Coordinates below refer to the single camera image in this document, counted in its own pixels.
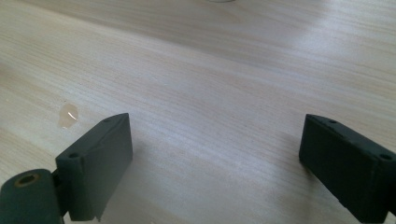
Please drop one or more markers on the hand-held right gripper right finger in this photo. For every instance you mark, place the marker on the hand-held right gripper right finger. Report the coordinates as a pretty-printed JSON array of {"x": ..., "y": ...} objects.
[{"x": 348, "y": 168}]

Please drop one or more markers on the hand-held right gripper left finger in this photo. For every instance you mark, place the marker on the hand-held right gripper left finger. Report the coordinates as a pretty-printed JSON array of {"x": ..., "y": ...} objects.
[{"x": 96, "y": 168}]

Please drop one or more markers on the clear liquid drop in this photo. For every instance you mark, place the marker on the clear liquid drop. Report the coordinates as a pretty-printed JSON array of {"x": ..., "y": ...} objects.
[{"x": 67, "y": 115}]

